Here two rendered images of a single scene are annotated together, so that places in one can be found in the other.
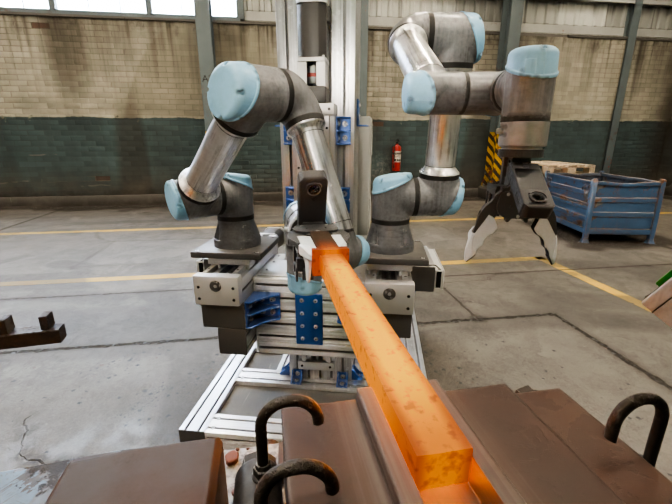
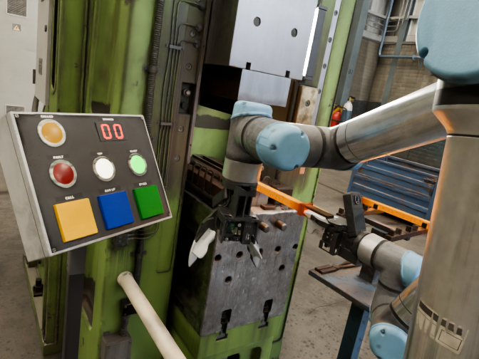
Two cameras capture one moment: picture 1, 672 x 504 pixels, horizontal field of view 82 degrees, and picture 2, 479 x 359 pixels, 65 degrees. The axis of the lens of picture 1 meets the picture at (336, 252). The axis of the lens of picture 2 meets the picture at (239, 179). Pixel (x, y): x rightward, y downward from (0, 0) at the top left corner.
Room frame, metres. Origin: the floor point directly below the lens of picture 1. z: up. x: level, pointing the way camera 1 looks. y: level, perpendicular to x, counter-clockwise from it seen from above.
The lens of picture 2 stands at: (1.33, -0.62, 1.32)
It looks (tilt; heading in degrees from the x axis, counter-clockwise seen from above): 14 degrees down; 155
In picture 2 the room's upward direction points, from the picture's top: 10 degrees clockwise
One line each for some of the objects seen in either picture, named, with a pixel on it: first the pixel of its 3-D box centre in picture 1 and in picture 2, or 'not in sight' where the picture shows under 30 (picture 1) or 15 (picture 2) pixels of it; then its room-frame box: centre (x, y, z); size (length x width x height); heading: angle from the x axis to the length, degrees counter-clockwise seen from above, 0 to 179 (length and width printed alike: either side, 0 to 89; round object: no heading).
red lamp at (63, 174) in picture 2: not in sight; (63, 173); (0.53, -0.63, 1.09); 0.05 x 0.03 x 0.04; 101
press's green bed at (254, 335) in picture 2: not in sight; (200, 333); (-0.01, -0.05, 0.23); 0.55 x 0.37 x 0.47; 11
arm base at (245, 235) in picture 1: (236, 228); not in sight; (1.23, 0.32, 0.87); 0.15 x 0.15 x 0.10
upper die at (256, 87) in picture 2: not in sight; (230, 82); (0.01, -0.10, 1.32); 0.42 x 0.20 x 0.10; 11
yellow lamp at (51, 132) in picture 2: not in sight; (51, 132); (0.50, -0.66, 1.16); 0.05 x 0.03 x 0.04; 101
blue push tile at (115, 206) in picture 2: not in sight; (115, 209); (0.51, -0.53, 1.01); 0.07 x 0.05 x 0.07; 126
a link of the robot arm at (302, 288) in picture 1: (310, 265); (389, 307); (0.79, 0.06, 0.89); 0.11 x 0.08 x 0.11; 135
